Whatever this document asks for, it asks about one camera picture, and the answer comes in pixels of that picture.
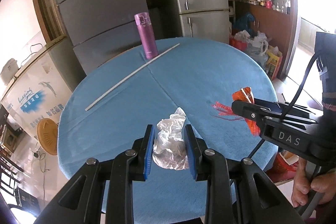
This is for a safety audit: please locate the orange plastic wrapper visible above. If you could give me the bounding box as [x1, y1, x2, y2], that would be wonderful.
[212, 86, 260, 136]

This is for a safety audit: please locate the person's right hand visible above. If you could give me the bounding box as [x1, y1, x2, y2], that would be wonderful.
[291, 158, 335, 207]

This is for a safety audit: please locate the yellow red paper bag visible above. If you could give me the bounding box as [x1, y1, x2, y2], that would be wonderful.
[265, 50, 282, 80]

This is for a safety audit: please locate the red plastic basket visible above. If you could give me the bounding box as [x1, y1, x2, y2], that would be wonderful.
[266, 151, 299, 184]

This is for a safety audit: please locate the blue tablecloth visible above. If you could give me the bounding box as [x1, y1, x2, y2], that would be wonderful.
[57, 37, 279, 221]

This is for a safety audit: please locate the red plastic bag on floor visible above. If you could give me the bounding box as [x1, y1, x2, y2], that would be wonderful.
[229, 36, 248, 51]

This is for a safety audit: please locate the long white stick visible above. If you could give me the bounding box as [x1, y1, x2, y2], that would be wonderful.
[85, 43, 180, 111]

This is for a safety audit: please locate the yellow desk fan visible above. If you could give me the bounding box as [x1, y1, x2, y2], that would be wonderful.
[37, 118, 58, 156]

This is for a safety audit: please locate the white chest freezer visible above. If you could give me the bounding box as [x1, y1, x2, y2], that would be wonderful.
[1, 38, 85, 138]

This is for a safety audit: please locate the purple thermos bottle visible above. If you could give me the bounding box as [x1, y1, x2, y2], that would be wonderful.
[134, 12, 158, 60]

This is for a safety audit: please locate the white rice cooker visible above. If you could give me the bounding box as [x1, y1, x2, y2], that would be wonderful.
[1, 58, 19, 85]

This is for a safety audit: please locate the dark grey three-door fridge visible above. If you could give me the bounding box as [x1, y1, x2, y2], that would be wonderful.
[56, 0, 148, 74]

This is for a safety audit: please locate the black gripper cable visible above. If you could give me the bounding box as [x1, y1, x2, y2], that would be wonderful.
[247, 50, 322, 159]

